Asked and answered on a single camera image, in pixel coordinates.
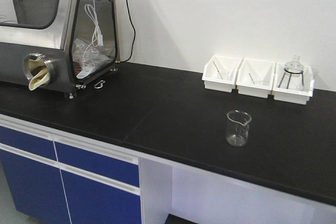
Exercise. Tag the left white plastic bin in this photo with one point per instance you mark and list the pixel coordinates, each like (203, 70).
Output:
(212, 80)

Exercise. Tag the white plastic bin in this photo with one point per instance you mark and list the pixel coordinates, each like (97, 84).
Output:
(298, 96)
(212, 80)
(265, 70)

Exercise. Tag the small beaker in left bin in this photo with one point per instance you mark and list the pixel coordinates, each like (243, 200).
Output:
(227, 75)

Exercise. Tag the small beaker in bin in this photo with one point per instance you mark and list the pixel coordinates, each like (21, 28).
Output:
(227, 75)
(258, 80)

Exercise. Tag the clear glass beaker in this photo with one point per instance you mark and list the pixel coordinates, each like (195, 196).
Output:
(237, 127)

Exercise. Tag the plastic bags in chamber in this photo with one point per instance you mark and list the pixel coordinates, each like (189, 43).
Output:
(87, 58)

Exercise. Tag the middle white plastic bin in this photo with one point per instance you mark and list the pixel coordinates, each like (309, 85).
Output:
(265, 70)

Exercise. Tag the small beaker in middle bin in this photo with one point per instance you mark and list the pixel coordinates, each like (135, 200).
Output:
(258, 80)

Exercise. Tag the stainless steel glove box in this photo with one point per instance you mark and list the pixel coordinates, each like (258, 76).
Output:
(47, 29)

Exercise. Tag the right white plastic bin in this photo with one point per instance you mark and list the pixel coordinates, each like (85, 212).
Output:
(298, 96)

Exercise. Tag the cream rubber glove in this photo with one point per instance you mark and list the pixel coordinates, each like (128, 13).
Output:
(36, 72)

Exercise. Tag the clear round glass flask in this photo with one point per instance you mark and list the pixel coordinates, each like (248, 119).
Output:
(294, 67)

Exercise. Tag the blue white lab cabinet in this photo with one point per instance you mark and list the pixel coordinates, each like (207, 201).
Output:
(60, 177)

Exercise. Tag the silver metal ring clip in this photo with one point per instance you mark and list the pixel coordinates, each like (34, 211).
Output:
(99, 84)

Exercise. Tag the black wire tripod stand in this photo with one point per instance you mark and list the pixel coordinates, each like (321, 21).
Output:
(291, 78)

